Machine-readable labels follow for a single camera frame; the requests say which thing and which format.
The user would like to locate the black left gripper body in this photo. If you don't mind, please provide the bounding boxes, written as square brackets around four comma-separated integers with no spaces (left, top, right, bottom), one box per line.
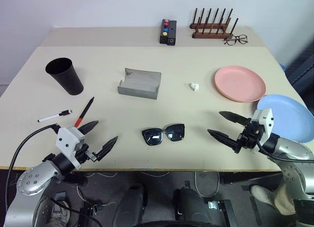
[75,142,99,164]

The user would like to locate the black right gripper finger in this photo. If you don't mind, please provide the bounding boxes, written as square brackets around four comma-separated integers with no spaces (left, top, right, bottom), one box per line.
[207,129,240,154]
[219,111,251,126]

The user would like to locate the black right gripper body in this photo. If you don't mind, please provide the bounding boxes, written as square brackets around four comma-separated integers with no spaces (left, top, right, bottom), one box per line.
[235,119,264,154]

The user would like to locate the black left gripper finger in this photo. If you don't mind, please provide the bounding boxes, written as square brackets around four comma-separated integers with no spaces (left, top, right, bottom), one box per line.
[78,120,100,137]
[95,136,119,162]

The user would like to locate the black pen with red end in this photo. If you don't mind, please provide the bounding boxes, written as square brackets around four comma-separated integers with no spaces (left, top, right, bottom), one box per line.
[74,96,95,128]

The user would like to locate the white marker with black cap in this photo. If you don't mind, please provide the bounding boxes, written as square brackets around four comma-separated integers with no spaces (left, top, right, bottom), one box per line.
[37,109,73,123]

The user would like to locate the black sunglasses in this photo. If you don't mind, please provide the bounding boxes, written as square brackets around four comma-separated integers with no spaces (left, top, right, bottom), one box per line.
[141,123,185,146]

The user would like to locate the pink plate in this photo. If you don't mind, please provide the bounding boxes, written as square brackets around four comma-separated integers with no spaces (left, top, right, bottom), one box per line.
[214,65,267,103]

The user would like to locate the blue plate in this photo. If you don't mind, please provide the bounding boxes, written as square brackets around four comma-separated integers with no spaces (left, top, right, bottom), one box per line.
[256,94,314,143]

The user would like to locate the black plastic cup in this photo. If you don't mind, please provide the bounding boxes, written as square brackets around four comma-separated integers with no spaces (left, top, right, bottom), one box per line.
[45,57,84,96]

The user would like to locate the white shoe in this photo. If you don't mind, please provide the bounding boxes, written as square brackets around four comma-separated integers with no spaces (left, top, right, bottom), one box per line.
[250,184,276,208]

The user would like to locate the grey open glasses case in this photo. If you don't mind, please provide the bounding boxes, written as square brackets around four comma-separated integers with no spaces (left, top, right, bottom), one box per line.
[117,67,162,101]

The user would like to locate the dark rounded shape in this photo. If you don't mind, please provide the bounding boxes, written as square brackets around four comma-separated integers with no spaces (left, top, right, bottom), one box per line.
[173,186,207,227]
[115,184,148,227]

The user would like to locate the grey sneaker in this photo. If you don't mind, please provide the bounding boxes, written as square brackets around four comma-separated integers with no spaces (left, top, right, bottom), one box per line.
[46,199,72,227]

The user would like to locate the beige trouser leg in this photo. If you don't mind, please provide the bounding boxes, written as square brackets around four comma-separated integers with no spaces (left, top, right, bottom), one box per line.
[273,182,297,216]

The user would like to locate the dark-framed clear eyeglasses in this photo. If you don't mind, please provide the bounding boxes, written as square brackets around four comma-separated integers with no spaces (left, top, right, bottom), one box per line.
[223,34,249,46]

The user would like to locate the dark ribbed object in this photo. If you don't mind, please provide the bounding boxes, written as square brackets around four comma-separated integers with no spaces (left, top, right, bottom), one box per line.
[286,44,314,97]

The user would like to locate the brown wooden peg rack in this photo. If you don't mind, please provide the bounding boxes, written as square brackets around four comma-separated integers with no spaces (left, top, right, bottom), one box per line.
[189,7,239,39]

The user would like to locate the plain black box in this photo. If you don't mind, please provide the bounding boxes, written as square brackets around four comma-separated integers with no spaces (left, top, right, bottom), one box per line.
[166,20,178,46]

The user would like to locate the black box with coloured buttons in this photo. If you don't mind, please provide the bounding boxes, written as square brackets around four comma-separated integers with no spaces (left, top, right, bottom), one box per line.
[159,19,170,44]

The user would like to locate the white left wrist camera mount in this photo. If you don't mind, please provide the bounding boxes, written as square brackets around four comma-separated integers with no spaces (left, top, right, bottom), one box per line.
[55,126,86,169]

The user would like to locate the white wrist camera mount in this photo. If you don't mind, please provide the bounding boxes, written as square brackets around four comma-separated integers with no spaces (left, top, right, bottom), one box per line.
[250,108,274,154]
[55,126,86,169]

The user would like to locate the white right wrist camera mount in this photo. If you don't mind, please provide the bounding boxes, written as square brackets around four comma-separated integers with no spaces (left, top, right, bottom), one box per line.
[250,108,274,154]

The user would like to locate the black table frame bracket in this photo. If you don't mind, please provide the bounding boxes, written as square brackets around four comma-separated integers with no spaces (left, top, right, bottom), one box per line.
[63,172,88,186]

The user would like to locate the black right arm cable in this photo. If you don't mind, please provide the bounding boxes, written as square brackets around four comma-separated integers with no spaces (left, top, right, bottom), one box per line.
[256,141,314,164]

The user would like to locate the black table frame bar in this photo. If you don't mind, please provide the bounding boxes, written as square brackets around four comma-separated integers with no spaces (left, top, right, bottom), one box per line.
[219,171,283,185]

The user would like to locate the white floor cable loop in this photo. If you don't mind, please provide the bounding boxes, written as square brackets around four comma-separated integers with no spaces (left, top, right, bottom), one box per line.
[194,171,220,197]

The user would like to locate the black foot with metal bracket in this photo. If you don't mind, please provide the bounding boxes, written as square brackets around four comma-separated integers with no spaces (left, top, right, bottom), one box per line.
[208,199,235,227]

